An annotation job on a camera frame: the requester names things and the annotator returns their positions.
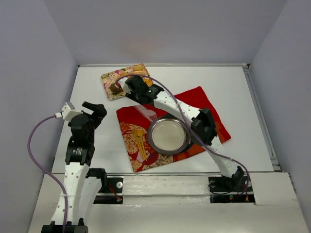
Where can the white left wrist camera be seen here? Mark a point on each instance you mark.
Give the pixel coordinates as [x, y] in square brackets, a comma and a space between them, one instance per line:
[68, 112]

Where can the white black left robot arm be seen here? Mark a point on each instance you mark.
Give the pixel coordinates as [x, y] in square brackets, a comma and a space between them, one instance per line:
[81, 182]

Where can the orange glazed bagel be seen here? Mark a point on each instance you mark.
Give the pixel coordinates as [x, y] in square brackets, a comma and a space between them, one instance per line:
[148, 81]

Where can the sesame sandwich bun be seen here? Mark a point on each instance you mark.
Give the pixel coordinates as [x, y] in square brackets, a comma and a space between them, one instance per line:
[139, 72]

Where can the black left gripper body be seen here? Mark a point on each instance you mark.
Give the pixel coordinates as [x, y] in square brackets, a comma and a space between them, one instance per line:
[96, 113]

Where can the floral rectangular tray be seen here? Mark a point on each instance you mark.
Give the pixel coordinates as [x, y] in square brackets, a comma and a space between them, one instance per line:
[111, 77]

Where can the large orange-glazed bread roll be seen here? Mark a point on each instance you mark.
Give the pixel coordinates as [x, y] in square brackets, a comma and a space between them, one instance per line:
[122, 74]

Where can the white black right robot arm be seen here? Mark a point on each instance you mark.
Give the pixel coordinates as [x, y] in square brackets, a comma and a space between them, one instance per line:
[200, 122]

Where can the small pale round bun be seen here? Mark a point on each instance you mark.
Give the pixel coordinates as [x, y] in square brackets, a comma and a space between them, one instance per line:
[139, 67]

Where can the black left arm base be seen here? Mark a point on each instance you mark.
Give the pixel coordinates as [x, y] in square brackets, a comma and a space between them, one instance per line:
[69, 227]

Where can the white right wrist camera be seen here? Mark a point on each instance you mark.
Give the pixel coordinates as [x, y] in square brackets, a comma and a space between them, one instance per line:
[123, 85]

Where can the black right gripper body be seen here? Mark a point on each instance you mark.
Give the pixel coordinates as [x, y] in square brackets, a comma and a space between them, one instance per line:
[135, 84]

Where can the silver metal plate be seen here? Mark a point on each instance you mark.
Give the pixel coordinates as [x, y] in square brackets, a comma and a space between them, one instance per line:
[168, 135]

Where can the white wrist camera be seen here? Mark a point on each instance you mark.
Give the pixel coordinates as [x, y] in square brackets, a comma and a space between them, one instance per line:
[123, 85]
[68, 112]

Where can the red patterned placemat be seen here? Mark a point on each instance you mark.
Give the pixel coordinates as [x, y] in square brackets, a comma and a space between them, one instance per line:
[134, 122]

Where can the brown chocolate swirl bread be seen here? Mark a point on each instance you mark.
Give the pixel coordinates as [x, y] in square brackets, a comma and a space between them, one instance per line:
[115, 89]

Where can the yellow fork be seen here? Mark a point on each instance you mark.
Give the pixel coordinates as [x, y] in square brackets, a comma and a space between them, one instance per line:
[138, 135]

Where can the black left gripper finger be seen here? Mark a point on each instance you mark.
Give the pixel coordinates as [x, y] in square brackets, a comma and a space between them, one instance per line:
[99, 113]
[88, 106]

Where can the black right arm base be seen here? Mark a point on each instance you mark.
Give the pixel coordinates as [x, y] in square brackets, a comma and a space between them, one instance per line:
[222, 191]

